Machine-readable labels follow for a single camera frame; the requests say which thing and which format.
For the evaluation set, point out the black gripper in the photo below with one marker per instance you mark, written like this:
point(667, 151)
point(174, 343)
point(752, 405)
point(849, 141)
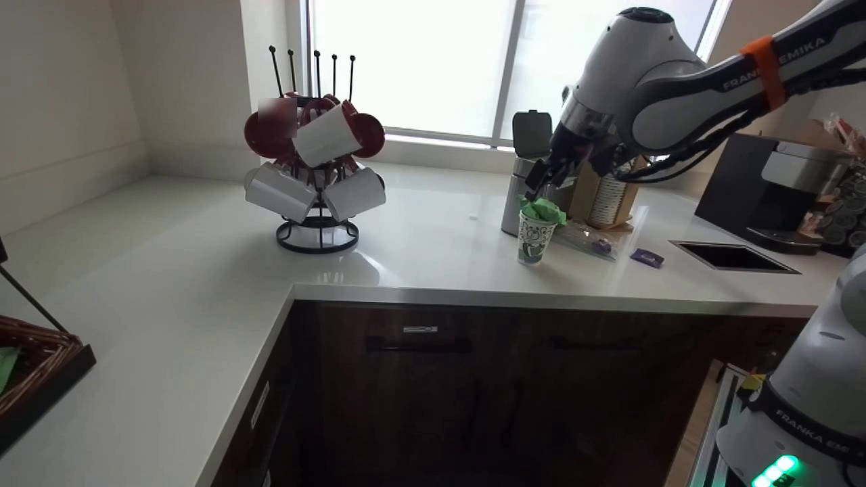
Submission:
point(569, 152)

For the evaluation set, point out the green sweetener packets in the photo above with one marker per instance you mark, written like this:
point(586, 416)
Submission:
point(542, 212)

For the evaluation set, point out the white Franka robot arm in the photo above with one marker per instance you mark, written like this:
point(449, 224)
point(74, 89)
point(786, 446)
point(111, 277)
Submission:
point(667, 90)

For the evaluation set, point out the wooden cup dispenser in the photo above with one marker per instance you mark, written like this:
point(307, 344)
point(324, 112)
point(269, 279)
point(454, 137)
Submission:
point(591, 201)

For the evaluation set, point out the clear plastic bag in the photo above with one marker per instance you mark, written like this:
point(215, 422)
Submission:
point(586, 239)

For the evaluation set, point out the stack of paper cups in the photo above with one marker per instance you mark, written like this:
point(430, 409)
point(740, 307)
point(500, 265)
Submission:
point(615, 201)

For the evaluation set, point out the purple packet inside bag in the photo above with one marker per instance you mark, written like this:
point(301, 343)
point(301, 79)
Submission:
point(600, 248)

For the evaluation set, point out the loose purple packet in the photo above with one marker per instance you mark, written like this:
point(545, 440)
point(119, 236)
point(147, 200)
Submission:
point(648, 258)

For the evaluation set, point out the silver drawer tag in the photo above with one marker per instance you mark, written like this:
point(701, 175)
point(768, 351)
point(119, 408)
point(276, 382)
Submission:
point(419, 330)

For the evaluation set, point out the black coffee machine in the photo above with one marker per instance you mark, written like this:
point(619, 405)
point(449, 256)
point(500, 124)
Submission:
point(759, 190)

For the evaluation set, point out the dark wood cabinet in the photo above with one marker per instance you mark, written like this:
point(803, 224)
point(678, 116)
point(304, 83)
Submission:
point(504, 408)

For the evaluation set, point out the yellow emergency stop box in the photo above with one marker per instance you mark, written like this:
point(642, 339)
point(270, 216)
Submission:
point(749, 382)

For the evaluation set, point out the brown box of supplies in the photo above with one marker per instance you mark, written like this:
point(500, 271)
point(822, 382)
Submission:
point(841, 194)

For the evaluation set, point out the white cabinet label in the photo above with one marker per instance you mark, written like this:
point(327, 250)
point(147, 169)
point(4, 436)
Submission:
point(259, 408)

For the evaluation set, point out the green snack packet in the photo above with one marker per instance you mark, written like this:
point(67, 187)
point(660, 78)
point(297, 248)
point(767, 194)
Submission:
point(6, 370)

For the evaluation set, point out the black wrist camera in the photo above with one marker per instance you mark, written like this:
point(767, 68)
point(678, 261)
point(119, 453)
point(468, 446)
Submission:
point(617, 156)

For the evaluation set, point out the window with white frame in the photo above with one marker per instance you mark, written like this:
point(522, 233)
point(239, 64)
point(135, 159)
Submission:
point(414, 64)

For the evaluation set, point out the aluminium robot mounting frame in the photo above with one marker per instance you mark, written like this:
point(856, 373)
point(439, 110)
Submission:
point(719, 424)

